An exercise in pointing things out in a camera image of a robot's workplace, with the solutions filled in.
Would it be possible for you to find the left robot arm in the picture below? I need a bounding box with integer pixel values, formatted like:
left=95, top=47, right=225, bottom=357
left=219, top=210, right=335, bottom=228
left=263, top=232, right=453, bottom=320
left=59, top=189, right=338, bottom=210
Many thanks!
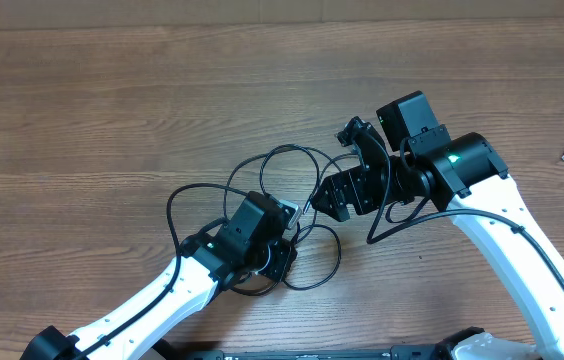
left=22, top=192, right=301, bottom=360

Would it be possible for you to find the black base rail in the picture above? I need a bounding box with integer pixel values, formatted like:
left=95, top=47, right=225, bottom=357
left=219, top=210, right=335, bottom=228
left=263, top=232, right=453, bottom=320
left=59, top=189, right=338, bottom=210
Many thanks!
left=142, top=327, right=540, bottom=360

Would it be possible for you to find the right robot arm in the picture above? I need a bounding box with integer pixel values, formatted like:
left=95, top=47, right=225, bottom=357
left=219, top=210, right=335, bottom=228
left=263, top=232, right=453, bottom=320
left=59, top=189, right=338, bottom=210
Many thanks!
left=311, top=91, right=564, bottom=359

